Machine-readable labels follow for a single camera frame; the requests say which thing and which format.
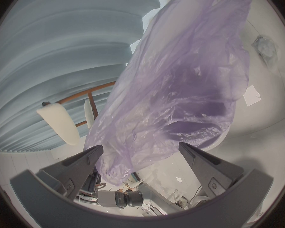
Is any purple plastic bag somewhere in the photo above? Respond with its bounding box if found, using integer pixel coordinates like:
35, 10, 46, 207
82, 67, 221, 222
84, 0, 252, 186

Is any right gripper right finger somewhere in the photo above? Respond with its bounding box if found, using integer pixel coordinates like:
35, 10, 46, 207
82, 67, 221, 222
178, 142, 244, 201

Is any white wrapper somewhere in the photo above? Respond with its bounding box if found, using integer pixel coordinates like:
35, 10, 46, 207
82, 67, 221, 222
252, 35, 279, 71

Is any white trash bin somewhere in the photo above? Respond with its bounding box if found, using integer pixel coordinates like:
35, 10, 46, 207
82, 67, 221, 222
197, 118, 231, 151

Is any pale blue curtain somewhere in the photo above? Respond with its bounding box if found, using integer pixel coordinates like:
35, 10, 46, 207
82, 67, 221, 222
0, 0, 189, 152

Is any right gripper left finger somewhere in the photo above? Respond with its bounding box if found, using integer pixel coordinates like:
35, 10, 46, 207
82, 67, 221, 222
36, 145, 104, 201

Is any white wooden chair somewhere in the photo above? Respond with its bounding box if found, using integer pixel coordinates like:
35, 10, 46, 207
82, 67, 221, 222
36, 81, 117, 145

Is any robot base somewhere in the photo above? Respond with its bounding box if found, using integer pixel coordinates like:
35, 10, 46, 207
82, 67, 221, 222
142, 194, 209, 217

